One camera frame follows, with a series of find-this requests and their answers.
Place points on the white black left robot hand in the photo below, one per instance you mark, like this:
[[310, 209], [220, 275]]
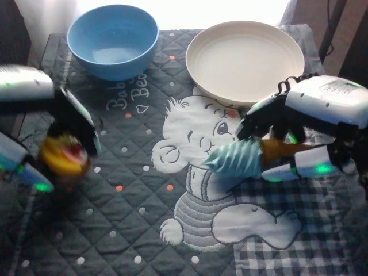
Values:
[[26, 83]]

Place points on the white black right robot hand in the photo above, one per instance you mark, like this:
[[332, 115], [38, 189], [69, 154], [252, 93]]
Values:
[[325, 100]]

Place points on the toy fruit cupcake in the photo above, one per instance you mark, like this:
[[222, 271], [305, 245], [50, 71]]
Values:
[[61, 159]]

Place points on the toy blue ice cream cone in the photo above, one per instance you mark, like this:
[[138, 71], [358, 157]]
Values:
[[238, 156]]

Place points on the cream white plate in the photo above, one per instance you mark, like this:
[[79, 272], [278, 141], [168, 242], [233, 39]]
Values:
[[244, 60]]

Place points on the blue plastic bowl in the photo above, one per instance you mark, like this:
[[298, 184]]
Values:
[[113, 37]]

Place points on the black stand leg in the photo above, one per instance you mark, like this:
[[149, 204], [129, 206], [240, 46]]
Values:
[[330, 28]]

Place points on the grey quilt with printed bear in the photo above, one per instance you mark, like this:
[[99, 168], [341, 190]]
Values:
[[138, 201]]

